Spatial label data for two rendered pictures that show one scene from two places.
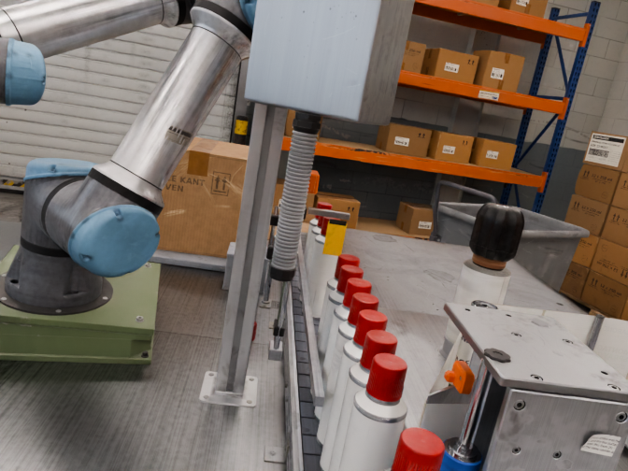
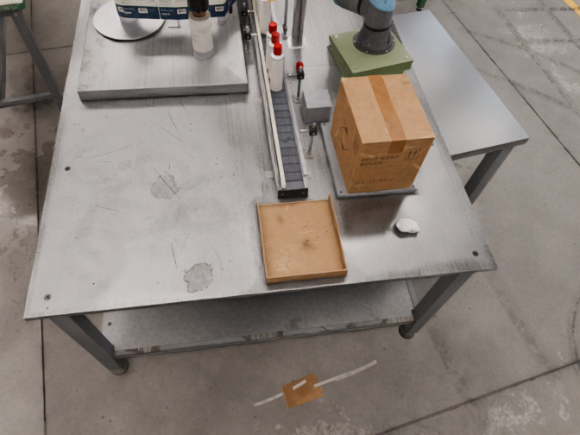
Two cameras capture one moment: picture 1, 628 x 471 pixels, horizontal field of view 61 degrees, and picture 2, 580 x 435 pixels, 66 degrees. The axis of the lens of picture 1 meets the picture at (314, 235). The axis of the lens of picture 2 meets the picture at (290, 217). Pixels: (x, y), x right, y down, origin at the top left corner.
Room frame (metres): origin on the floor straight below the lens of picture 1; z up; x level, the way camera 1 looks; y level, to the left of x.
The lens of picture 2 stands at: (2.55, -0.07, 2.13)
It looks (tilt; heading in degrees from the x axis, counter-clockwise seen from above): 57 degrees down; 173
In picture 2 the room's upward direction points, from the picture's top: 7 degrees clockwise
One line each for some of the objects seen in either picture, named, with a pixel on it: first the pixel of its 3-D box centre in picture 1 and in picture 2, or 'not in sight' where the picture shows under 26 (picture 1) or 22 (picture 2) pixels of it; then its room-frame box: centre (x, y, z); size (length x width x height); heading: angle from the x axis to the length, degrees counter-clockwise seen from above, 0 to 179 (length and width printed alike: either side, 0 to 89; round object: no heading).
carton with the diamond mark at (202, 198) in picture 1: (200, 192); (376, 134); (1.48, 0.34, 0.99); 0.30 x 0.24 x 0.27; 8
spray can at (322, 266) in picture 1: (322, 267); (272, 46); (1.01, -0.03, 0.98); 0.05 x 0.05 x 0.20
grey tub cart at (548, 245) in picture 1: (494, 265); not in sight; (3.19, -1.13, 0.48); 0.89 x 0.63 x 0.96; 125
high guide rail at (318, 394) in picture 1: (299, 261); (284, 68); (1.11, 0.02, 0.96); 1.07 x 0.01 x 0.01; 6
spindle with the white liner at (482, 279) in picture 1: (482, 284); (199, 22); (0.93, -0.32, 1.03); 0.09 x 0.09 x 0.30
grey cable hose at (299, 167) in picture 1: (293, 199); not in sight; (0.65, 0.03, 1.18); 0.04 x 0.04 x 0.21
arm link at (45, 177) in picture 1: (65, 199); (378, 5); (0.84, 0.41, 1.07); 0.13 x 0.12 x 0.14; 50
